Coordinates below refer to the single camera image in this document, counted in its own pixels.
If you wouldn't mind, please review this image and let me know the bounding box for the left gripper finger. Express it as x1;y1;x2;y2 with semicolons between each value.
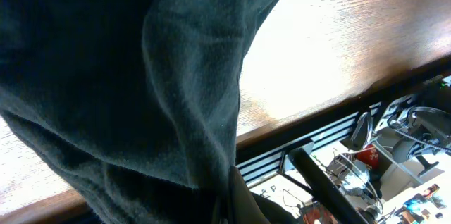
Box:
211;166;270;224

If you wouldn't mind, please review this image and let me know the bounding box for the dark green t-shirt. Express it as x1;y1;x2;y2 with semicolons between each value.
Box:
1;0;279;223

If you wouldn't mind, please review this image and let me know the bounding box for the black table leg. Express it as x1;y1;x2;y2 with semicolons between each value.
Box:
288;149;366;224

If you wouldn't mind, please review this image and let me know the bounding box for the red round object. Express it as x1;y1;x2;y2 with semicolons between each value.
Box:
356;144;379;169

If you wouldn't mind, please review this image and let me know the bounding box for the black table frame rail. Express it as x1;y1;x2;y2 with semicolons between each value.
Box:
63;54;451;224

